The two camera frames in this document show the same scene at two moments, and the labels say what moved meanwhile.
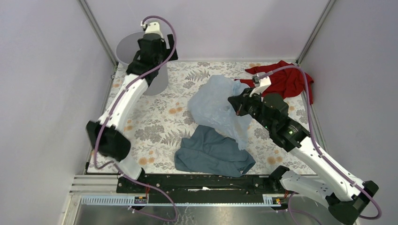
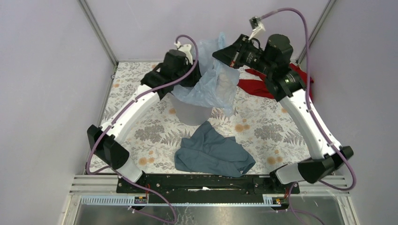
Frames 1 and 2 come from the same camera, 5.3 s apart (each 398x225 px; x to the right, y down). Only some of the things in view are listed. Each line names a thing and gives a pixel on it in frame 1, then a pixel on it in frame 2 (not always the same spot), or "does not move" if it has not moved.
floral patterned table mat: (157, 128) does not move
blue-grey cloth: (210, 150) does not move
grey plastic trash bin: (126, 48) -> (190, 114)
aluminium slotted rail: (129, 200) does not move
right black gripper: (239, 102) -> (232, 55)
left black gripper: (165, 50) -> (195, 76)
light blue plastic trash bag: (210, 105) -> (218, 82)
